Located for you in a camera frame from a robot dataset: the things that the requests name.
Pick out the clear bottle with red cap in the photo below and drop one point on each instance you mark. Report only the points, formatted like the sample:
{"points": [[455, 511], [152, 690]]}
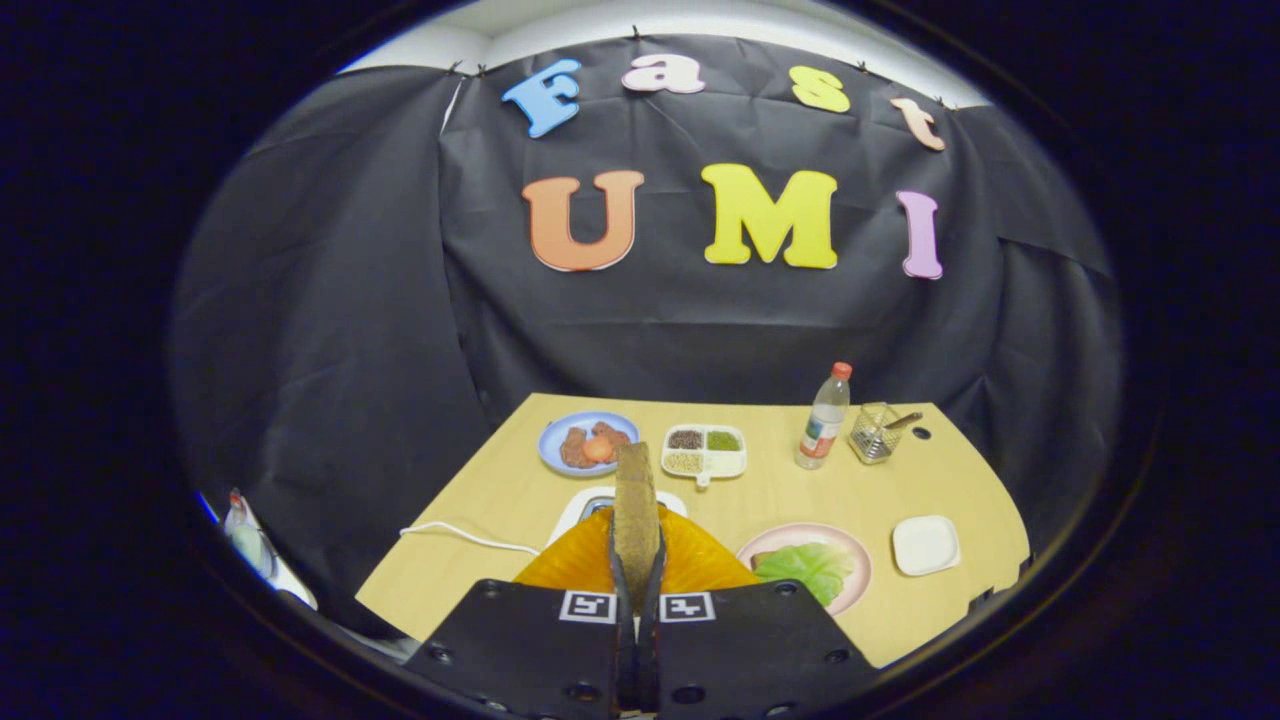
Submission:
{"points": [[822, 425]]}

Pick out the pink round plate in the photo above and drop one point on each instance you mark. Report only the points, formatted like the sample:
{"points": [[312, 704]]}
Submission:
{"points": [[855, 555]]}

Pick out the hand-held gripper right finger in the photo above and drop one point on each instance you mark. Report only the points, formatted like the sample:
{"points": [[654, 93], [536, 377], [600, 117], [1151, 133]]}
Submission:
{"points": [[750, 650]]}

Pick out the black backdrop cloth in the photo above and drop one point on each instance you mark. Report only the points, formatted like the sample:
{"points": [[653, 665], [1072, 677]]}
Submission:
{"points": [[640, 320]]}

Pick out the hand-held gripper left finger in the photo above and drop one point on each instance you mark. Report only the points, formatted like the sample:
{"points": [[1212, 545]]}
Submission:
{"points": [[530, 650]]}

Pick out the brown meat piece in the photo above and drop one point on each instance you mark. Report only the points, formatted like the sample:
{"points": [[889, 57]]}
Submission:
{"points": [[573, 448], [612, 432]]}

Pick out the white toaster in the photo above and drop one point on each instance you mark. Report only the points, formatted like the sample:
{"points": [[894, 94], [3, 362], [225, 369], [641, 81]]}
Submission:
{"points": [[575, 505]]}

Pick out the blue round plate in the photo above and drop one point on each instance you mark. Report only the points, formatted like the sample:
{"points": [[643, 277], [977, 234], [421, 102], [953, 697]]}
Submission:
{"points": [[555, 445]]}

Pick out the green lettuce leaf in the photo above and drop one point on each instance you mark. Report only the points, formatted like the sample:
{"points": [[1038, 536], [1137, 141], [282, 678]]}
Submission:
{"points": [[805, 570]]}

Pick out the small white square dish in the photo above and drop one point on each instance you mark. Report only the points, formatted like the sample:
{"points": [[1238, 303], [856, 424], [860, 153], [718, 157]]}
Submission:
{"points": [[925, 545]]}

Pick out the white compartment seasoning tray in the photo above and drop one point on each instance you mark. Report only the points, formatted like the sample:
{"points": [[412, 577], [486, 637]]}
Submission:
{"points": [[705, 462]]}

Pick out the rounded brown bread slice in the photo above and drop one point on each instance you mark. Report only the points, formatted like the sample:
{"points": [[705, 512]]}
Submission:
{"points": [[637, 500]]}

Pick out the orange tomato slice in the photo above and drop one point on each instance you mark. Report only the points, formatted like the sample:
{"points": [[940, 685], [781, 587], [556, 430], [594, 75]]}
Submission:
{"points": [[598, 450]]}

